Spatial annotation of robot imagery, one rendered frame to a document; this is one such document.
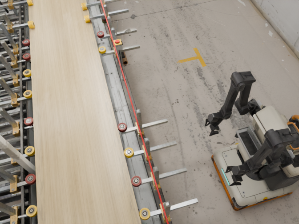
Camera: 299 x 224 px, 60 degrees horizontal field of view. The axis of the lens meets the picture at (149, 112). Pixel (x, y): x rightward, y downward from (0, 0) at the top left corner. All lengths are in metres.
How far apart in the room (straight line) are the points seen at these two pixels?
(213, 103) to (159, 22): 1.81
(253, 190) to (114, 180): 1.43
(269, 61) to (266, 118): 2.44
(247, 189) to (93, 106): 1.70
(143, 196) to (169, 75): 1.99
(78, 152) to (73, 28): 1.57
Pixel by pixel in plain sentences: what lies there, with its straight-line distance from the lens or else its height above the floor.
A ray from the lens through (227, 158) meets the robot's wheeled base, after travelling 2.89.
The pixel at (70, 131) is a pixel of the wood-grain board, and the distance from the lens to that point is 2.35.
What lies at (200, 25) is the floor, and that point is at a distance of 4.62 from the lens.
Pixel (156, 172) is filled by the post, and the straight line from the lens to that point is 1.84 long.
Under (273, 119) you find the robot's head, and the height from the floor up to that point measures 1.38.
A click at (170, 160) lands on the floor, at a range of 3.09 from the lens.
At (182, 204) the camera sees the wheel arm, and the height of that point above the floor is 0.82.
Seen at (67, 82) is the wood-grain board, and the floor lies 0.90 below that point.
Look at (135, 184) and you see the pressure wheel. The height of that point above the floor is 0.91.
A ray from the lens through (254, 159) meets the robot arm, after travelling 1.76.
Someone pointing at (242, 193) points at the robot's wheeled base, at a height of 0.28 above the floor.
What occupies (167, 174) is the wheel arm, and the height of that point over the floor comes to 0.85.
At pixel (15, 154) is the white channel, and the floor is 1.14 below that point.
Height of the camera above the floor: 2.86
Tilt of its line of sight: 57 degrees down
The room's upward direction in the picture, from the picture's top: 3 degrees counter-clockwise
